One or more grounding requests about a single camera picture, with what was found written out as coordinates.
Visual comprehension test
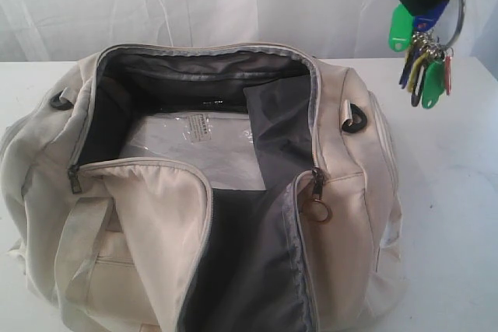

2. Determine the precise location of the cream duffel bag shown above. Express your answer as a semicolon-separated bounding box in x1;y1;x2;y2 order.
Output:
1;44;405;331

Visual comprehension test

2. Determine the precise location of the bunch of coloured key tags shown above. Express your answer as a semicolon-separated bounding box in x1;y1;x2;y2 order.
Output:
388;0;465;110

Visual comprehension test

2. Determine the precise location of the clear plastic packet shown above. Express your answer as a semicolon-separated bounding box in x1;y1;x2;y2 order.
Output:
120;112;265;190

